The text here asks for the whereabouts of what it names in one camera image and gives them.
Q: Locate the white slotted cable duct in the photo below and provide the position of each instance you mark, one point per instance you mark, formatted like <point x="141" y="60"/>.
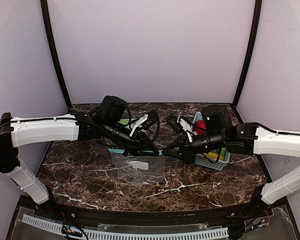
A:
<point x="126" y="232"/>

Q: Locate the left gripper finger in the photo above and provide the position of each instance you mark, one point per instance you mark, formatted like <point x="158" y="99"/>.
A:
<point x="150" y="149"/>
<point x="139" y="153"/>

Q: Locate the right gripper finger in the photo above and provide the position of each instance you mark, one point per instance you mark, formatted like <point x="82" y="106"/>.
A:
<point x="178" y="156"/>
<point x="175" y="147"/>

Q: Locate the yellow lemon toy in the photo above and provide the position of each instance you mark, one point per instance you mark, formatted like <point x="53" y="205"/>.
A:
<point x="211" y="156"/>

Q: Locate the light blue plastic basket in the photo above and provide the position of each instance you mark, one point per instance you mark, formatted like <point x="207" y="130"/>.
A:
<point x="200" y="160"/>

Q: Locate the red round fruit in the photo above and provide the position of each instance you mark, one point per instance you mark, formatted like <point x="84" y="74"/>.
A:
<point x="200" y="127"/>

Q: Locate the left black frame post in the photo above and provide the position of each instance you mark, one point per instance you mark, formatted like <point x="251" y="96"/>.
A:
<point x="53" y="52"/>

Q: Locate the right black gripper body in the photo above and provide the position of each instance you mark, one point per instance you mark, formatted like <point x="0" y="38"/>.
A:
<point x="186" y="148"/>

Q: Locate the black frame post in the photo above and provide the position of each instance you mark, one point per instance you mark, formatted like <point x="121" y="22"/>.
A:
<point x="249" y="52"/>
<point x="53" y="52"/>

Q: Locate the clear zip bag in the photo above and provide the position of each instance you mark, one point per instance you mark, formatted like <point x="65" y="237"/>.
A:
<point x="138" y="170"/>
<point x="130" y="120"/>

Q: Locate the green bumpy cucumber toy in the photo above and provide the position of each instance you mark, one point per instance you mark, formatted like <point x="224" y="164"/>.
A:
<point x="222" y="152"/>

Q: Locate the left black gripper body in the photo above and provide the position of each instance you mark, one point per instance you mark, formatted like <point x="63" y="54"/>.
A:
<point x="140" y="139"/>

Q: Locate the green apple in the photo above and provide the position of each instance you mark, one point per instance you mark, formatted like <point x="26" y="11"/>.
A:
<point x="124" y="122"/>

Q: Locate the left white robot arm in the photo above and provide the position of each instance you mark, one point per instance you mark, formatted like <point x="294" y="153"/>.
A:
<point x="102" y="122"/>

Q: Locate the right black frame post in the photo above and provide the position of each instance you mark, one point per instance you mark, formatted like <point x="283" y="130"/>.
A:
<point x="249" y="52"/>

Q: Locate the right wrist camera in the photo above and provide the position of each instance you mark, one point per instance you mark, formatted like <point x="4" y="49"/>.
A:
<point x="180" y="124"/>

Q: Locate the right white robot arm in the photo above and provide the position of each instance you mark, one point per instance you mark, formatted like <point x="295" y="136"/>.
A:
<point x="245" y="138"/>

